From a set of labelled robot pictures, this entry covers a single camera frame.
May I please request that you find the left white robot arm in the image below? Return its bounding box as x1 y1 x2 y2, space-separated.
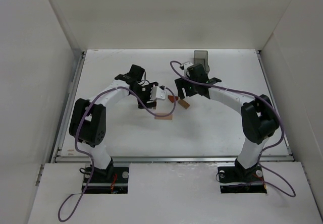
69 65 159 179

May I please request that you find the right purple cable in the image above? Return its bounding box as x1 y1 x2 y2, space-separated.
170 61 296 198

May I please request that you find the smoky transparent plastic bin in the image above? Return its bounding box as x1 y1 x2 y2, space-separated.
194 50 210 74

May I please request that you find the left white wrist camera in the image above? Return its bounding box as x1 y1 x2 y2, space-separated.
150 86 167 101

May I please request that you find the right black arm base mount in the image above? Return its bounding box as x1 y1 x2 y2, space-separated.
217 165 267 194

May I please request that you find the aluminium front rail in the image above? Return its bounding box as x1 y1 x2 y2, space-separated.
54 155 294 163

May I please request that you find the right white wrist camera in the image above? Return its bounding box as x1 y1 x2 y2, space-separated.
180 62 193 78

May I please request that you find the orange triangular wood block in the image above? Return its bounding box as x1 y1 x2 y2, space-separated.
168 95 179 103

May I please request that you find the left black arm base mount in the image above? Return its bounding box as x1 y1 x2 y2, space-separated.
85 164 130 194

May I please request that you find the tan wood block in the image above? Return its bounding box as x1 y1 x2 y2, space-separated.
178 99 190 109

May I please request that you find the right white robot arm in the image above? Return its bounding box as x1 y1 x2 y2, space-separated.
175 62 280 182

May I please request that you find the long light wood block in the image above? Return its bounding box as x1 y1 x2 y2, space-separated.
154 113 173 120

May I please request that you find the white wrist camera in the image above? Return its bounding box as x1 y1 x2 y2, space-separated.
150 86 167 101
180 62 193 78

